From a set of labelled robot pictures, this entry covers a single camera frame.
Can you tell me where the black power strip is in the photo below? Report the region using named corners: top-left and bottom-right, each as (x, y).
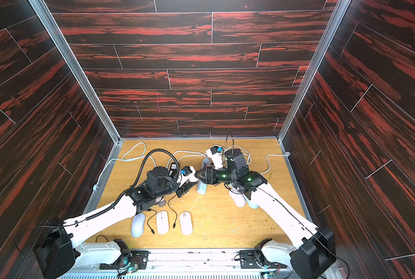
top-left (169, 162), bottom-right (179, 179)

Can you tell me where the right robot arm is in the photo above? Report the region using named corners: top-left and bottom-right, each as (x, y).
top-left (195, 167), bottom-right (336, 279)

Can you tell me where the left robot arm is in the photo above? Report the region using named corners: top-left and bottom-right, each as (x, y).
top-left (34, 166), bottom-right (198, 279)

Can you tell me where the white mouse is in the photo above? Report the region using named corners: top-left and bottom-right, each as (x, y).
top-left (131, 213), bottom-right (146, 238)

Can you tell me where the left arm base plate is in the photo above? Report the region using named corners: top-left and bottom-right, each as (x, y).
top-left (99, 250), bottom-right (150, 271)

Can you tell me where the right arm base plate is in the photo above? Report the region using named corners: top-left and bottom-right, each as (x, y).
top-left (234, 249), bottom-right (287, 269)

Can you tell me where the pink mouse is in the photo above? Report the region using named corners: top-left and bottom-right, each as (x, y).
top-left (179, 212), bottom-right (193, 236)
top-left (156, 210), bottom-right (170, 235)
top-left (229, 191), bottom-right (247, 208)

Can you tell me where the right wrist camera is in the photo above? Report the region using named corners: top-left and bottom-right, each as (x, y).
top-left (206, 145), bottom-right (224, 170)

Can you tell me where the white power cable right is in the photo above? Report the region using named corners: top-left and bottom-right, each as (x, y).
top-left (172, 144), bottom-right (291, 175)

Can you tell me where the light blue mouse right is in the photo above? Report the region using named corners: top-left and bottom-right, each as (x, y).
top-left (246, 199), bottom-right (259, 209)

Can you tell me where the black usb cable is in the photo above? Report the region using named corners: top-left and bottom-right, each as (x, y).
top-left (167, 195), bottom-right (179, 229)
top-left (146, 208), bottom-right (158, 234)

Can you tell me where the white power strip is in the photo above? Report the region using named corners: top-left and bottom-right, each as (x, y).
top-left (197, 158), bottom-right (210, 195)

